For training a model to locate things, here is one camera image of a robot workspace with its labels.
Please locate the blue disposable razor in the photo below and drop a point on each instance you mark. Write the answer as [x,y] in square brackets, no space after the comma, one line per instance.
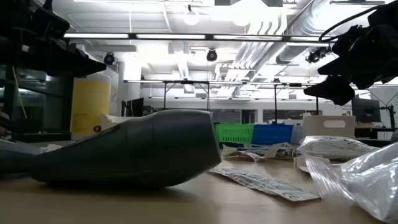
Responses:
[231,145]

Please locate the ceiling light bar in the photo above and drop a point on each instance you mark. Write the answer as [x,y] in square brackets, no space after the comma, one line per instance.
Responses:
[96,35]
[170,36]
[247,37]
[303,38]

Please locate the silver ventilation duct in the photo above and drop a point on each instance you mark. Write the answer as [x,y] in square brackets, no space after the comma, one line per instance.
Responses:
[311,25]

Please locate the black workstation frame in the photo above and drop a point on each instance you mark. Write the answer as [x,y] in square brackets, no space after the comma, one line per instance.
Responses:
[186,82]

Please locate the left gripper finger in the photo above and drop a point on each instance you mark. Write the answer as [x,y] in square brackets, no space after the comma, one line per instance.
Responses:
[79,49]
[71,63]

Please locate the green plastic basket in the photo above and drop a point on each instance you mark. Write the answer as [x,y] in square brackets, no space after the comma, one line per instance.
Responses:
[234,133]

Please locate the black spot lamp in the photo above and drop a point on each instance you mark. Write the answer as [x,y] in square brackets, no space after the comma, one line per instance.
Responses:
[109,59]
[315,56]
[211,55]

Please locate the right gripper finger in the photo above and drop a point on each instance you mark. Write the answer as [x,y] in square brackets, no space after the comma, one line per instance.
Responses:
[331,90]
[339,67]

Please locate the dark shelving unit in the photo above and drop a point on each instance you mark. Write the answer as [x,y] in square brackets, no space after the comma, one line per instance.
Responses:
[37,105]

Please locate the printed clear bag cotton pads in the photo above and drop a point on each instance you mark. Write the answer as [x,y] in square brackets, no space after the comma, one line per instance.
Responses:
[332,146]

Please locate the white pendant lamp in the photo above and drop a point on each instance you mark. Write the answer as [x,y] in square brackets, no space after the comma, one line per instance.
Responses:
[191,17]

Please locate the dark desk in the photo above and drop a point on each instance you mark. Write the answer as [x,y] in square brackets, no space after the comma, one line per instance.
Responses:
[376,132]

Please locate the blue plastic basket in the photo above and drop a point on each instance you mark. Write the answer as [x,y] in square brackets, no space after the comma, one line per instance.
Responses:
[272,134]

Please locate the black monitor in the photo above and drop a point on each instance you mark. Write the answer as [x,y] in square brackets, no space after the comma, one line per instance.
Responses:
[135,107]
[366,109]

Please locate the translucent white plastic bin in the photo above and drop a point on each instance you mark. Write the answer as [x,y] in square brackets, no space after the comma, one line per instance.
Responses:
[311,127]

